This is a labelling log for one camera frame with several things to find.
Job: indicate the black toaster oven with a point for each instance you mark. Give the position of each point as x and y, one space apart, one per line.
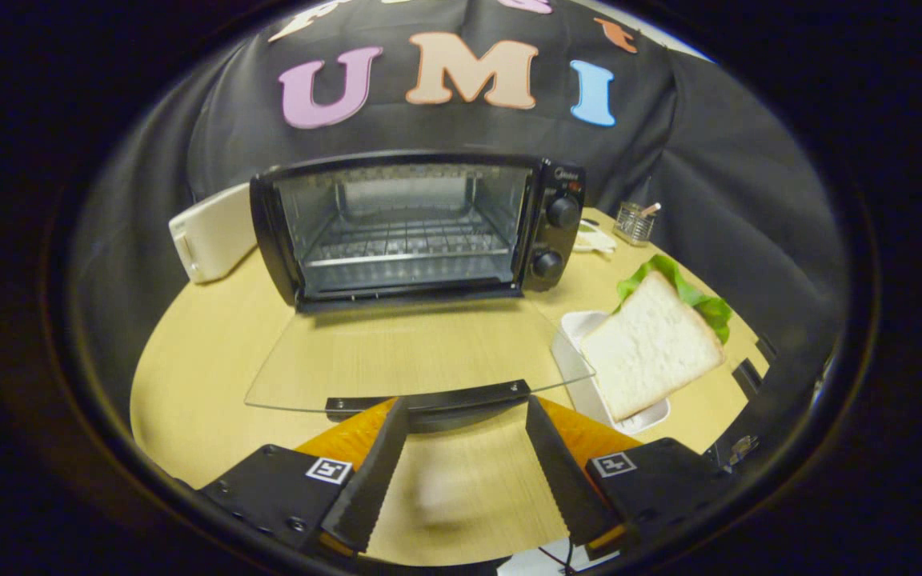
561 240

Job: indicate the white rectangular tray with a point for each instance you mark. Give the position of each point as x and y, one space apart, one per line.
577 364

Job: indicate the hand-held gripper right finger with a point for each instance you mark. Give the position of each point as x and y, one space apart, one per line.
561 480

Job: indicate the white divided grain dish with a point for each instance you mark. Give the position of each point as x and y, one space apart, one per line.
595 238

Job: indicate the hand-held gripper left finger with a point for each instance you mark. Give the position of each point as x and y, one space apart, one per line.
369 488

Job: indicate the clear glass holder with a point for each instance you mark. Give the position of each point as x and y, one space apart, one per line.
635 224

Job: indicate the white pop-up toaster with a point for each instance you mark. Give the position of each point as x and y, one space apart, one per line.
213 232

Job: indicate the bread and lettuce sandwich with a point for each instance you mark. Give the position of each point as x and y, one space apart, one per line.
649 348

